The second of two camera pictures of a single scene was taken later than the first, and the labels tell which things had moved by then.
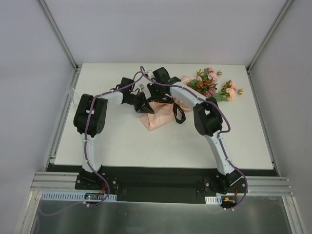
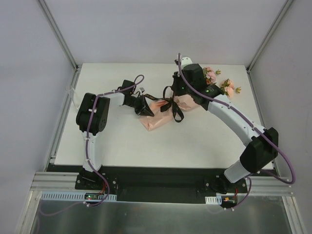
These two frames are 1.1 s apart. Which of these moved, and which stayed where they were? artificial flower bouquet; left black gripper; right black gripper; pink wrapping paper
Moved: right black gripper
Stayed: pink wrapping paper; left black gripper; artificial flower bouquet
